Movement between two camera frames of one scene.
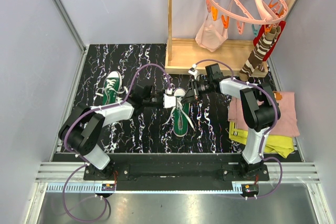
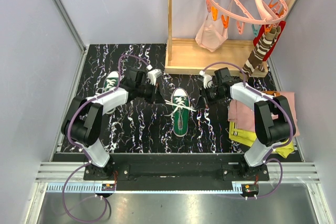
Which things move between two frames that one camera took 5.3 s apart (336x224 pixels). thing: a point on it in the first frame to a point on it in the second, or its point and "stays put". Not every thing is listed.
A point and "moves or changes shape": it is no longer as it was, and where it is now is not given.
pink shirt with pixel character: [286, 124] stays put
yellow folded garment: [281, 145] stays put
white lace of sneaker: [179, 102] moves or changes shape
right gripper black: [192, 94] to [203, 93]
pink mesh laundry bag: [212, 34] stays put
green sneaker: [181, 114] stays put
